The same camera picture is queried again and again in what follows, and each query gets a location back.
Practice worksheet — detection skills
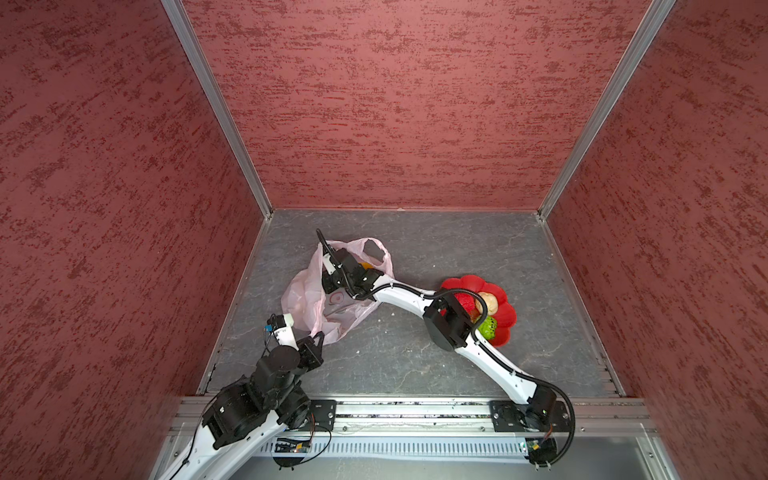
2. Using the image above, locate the pink plastic bag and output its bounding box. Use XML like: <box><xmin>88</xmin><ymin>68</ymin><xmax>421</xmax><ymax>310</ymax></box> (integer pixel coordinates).
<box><xmin>281</xmin><ymin>237</ymin><xmax>394</xmax><ymax>344</ymax></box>

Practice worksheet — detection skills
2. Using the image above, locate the beige fake potato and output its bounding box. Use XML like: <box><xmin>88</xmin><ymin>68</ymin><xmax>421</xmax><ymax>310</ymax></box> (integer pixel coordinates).
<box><xmin>479</xmin><ymin>292</ymin><xmax>499</xmax><ymax>316</ymax></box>

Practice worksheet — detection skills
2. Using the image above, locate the green fake fruit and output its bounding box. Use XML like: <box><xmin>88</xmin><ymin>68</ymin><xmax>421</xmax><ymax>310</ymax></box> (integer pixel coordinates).
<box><xmin>477</xmin><ymin>316</ymin><xmax>497</xmax><ymax>341</ymax></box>

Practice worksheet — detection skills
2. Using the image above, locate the red flower-shaped plastic bowl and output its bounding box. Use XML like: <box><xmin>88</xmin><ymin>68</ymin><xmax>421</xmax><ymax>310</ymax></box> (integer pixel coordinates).
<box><xmin>441</xmin><ymin>275</ymin><xmax>517</xmax><ymax>347</ymax></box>

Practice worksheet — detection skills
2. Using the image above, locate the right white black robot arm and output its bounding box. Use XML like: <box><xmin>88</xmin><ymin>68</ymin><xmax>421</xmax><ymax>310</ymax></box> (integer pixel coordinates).
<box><xmin>322</xmin><ymin>245</ymin><xmax>557</xmax><ymax>432</ymax></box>

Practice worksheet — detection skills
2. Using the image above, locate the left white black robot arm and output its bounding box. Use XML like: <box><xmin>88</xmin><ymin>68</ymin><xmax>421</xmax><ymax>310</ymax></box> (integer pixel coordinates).
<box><xmin>160</xmin><ymin>328</ymin><xmax>324</xmax><ymax>479</ymax></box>

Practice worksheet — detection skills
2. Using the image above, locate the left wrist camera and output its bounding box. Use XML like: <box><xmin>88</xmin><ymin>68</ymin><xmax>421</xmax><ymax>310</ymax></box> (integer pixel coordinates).
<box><xmin>265</xmin><ymin>313</ymin><xmax>298</xmax><ymax>350</ymax></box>

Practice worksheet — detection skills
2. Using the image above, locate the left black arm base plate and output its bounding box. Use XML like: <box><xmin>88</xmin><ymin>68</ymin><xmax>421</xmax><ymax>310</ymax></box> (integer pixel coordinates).
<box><xmin>300</xmin><ymin>399</ymin><xmax>338</xmax><ymax>432</ymax></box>

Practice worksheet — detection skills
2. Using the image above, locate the perforated metal cable tray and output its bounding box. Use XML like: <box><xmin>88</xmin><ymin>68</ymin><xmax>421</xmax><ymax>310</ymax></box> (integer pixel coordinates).
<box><xmin>253</xmin><ymin>436</ymin><xmax>528</xmax><ymax>462</ymax></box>

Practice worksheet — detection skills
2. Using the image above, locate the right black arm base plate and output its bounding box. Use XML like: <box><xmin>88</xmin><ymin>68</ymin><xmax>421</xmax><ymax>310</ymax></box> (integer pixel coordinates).
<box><xmin>489</xmin><ymin>400</ymin><xmax>572</xmax><ymax>434</ymax></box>

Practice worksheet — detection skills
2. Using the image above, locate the black corrugated cable conduit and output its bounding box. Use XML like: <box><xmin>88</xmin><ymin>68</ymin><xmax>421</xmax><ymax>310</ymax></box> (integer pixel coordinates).
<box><xmin>315</xmin><ymin>228</ymin><xmax>577</xmax><ymax>466</ymax></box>

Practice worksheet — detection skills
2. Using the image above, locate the aluminium mounting rail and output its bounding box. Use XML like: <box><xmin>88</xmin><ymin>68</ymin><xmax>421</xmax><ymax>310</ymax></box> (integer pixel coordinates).
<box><xmin>170</xmin><ymin>394</ymin><xmax>655</xmax><ymax>438</ymax></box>

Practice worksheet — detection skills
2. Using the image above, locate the left aluminium corner post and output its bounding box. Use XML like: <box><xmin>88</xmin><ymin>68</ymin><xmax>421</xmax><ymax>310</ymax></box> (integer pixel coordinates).
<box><xmin>161</xmin><ymin>0</ymin><xmax>274</xmax><ymax>221</ymax></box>

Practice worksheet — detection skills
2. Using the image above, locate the aluminium corner post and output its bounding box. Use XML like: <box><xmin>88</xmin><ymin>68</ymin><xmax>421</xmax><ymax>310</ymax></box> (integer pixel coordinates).
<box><xmin>161</xmin><ymin>0</ymin><xmax>274</xmax><ymax>221</ymax></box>
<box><xmin>538</xmin><ymin>0</ymin><xmax>676</xmax><ymax>224</ymax></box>

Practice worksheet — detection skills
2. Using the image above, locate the right aluminium corner post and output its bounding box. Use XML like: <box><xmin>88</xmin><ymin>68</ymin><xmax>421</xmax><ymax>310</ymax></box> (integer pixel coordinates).
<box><xmin>538</xmin><ymin>0</ymin><xmax>676</xmax><ymax>224</ymax></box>

